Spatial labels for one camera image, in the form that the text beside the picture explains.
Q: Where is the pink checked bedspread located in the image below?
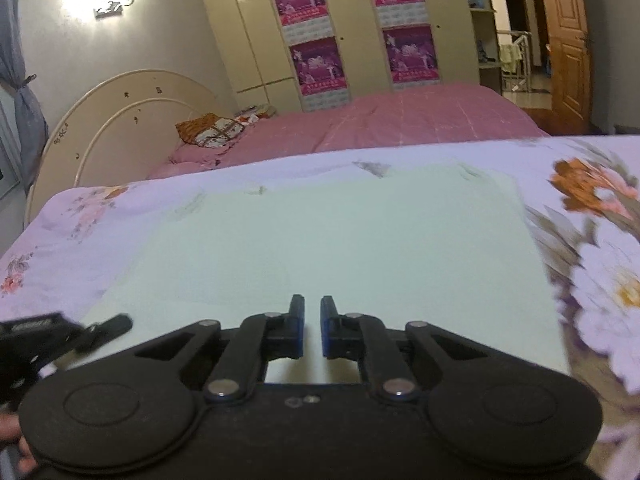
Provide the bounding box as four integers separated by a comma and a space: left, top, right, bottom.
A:
147, 82, 551, 181

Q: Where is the open corner shelf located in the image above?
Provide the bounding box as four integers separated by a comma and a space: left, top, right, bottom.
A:
457, 0, 503, 96

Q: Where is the lilac floral blanket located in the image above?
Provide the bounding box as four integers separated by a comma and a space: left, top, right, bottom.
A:
0, 135, 640, 480

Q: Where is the brown wooden door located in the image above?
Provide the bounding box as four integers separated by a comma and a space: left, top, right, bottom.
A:
532, 0, 593, 123

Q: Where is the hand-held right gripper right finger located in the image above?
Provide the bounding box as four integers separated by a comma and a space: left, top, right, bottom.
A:
320, 296, 496, 405

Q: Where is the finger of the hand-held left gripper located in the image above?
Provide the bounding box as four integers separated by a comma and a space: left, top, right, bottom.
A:
80, 314, 134, 352

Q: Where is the person's left hand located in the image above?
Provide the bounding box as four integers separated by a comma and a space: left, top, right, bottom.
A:
0, 412, 22, 445

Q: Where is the wall lamp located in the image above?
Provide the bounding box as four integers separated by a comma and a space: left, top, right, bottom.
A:
94, 0, 136, 21

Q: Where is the cream wardrobe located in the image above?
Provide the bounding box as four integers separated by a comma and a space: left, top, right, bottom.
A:
190, 0, 481, 113

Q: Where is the cream arched headboard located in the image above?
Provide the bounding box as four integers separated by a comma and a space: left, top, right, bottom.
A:
25, 71, 238, 226

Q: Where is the orange patterned pillow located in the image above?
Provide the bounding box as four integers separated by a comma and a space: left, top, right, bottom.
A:
175, 114, 248, 148

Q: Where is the metal stair railing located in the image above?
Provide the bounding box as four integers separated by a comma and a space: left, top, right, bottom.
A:
497, 30, 535, 93

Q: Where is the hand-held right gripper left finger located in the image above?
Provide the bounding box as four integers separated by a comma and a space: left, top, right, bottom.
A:
132, 294, 306, 405

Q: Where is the grey curtain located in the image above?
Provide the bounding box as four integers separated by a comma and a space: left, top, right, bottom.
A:
0, 0, 49, 196

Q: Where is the pale green knitted sweater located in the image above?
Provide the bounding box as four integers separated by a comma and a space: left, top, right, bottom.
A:
80, 162, 573, 391

